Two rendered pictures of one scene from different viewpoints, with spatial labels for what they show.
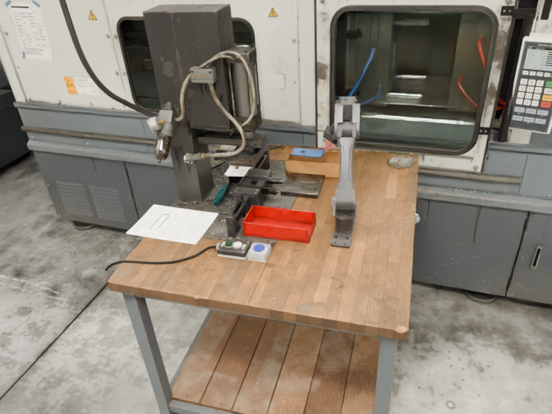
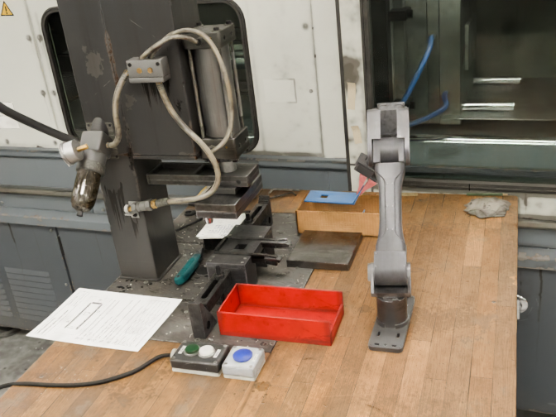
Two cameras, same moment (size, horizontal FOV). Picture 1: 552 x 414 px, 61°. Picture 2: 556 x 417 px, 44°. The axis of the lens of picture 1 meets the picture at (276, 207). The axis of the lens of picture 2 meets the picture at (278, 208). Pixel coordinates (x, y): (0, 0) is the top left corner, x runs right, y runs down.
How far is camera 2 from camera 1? 0.27 m
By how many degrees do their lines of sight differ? 9
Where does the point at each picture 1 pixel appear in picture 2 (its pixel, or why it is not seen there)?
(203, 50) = (146, 31)
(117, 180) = (46, 257)
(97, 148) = (16, 208)
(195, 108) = (140, 127)
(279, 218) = (282, 304)
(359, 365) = not seen: outside the picture
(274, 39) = (275, 26)
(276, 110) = (284, 136)
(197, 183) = (149, 251)
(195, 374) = not seen: outside the picture
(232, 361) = not seen: outside the picture
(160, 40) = (80, 19)
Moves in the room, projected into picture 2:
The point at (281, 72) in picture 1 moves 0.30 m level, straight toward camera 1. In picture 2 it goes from (289, 77) to (287, 103)
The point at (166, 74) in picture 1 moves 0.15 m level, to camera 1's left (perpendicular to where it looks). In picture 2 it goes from (91, 73) to (26, 80)
